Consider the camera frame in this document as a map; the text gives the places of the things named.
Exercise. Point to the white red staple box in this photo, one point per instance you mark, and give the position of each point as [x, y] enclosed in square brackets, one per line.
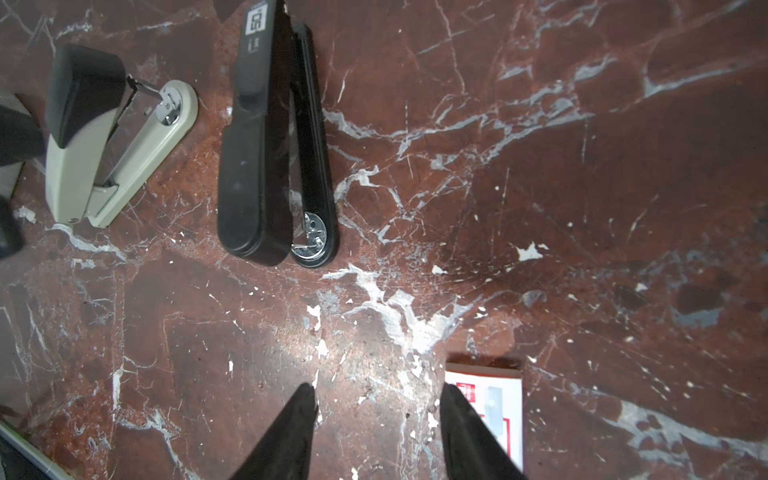
[496, 394]

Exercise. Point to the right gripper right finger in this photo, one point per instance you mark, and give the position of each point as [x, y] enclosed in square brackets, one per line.
[470, 449]

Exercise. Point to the beige stapler black cap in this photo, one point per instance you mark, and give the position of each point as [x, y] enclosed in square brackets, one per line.
[89, 93]

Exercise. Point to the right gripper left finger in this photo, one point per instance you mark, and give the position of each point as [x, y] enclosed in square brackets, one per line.
[284, 451]

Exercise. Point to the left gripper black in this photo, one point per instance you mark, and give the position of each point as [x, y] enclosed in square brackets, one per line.
[21, 140]

